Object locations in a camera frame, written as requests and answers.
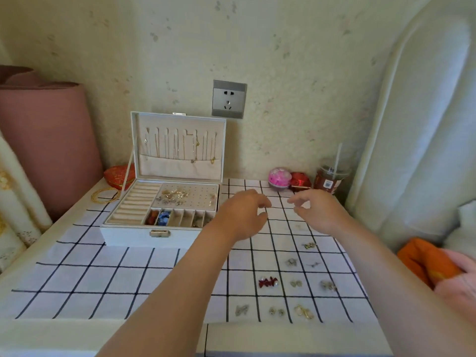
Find person's right forearm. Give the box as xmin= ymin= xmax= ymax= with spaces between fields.
xmin=329 ymin=217 xmax=476 ymax=357

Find white padded headboard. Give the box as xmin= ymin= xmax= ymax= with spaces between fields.
xmin=345 ymin=0 xmax=476 ymax=253

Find red heart-shaped box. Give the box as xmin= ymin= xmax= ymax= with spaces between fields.
xmin=103 ymin=165 xmax=136 ymax=191

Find thin gold bangle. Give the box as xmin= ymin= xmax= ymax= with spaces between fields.
xmin=91 ymin=187 xmax=121 ymax=205

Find white black-grid table cloth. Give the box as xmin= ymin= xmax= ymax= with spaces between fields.
xmin=0 ymin=178 xmax=376 ymax=324

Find person's left forearm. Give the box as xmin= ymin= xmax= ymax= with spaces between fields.
xmin=95 ymin=226 xmax=238 ymax=357

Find pink plaid blanket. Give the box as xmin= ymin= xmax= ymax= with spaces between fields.
xmin=434 ymin=248 xmax=476 ymax=316

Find person's left hand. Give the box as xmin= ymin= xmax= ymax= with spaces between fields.
xmin=210 ymin=189 xmax=272 ymax=242

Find orange plush cushion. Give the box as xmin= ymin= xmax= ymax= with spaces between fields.
xmin=397 ymin=238 xmax=464 ymax=291

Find pink rolled mat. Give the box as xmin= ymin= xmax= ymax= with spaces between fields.
xmin=0 ymin=64 xmax=104 ymax=222

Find red faceted gift box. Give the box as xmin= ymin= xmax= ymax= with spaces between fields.
xmin=290 ymin=172 xmax=312 ymax=193

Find grey wall socket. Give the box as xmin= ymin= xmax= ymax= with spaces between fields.
xmin=212 ymin=79 xmax=248 ymax=119

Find clear plastic drink cup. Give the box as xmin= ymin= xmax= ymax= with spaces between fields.
xmin=313 ymin=159 xmax=352 ymax=196

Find white wooden jewelry box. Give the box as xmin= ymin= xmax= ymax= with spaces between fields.
xmin=100 ymin=111 xmax=228 ymax=249

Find person's right hand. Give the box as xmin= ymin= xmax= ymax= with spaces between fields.
xmin=287 ymin=189 xmax=352 ymax=237

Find row of thin chain necklaces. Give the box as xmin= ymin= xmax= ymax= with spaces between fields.
xmin=143 ymin=126 xmax=218 ymax=165

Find pink round trinket box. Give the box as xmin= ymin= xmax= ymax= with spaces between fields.
xmin=267 ymin=167 xmax=293 ymax=192

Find cream gold floral curtain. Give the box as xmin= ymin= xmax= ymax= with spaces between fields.
xmin=0 ymin=133 xmax=53 ymax=274

